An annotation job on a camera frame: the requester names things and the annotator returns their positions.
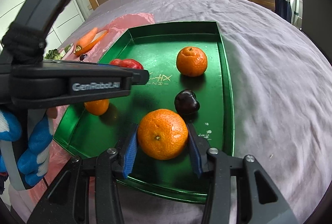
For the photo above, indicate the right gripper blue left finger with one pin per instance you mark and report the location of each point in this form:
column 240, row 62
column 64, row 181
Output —
column 113, row 164

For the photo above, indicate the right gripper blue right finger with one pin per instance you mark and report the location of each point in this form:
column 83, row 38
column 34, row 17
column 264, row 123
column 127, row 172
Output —
column 212, row 164

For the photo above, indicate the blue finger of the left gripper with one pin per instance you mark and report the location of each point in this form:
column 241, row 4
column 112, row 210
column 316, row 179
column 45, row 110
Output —
column 140, row 76

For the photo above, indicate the dark plum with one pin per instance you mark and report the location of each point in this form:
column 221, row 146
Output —
column 82, row 57
column 186, row 103

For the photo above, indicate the large orange mandarin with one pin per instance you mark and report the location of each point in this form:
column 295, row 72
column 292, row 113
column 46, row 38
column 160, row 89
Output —
column 191, row 61

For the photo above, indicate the blue white gloved left hand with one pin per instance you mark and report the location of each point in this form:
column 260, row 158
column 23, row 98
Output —
column 26, row 138

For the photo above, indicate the bok choy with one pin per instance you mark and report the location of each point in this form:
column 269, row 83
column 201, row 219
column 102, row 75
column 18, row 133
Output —
column 53, row 55

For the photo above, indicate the patterned white plate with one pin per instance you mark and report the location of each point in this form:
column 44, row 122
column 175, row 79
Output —
column 67, row 49

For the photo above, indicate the small orange mandarin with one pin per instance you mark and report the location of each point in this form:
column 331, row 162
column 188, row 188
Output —
column 97, row 107

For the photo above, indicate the pink plastic sheet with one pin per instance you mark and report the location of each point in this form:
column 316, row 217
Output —
column 57, row 155

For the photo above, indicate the orange white plate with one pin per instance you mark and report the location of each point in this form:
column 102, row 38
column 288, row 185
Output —
column 92, row 43

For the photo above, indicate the dark plum on sheet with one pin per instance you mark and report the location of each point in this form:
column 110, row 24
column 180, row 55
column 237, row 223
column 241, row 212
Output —
column 82, row 57

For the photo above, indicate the carrot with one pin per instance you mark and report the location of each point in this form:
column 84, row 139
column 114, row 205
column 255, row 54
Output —
column 86, row 39

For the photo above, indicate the white wardrobe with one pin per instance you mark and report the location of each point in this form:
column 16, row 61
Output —
column 27, row 34

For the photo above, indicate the dark blue bag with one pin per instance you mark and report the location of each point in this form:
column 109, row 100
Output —
column 283, row 9

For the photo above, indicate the grey chair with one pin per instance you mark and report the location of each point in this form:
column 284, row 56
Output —
column 316, row 24

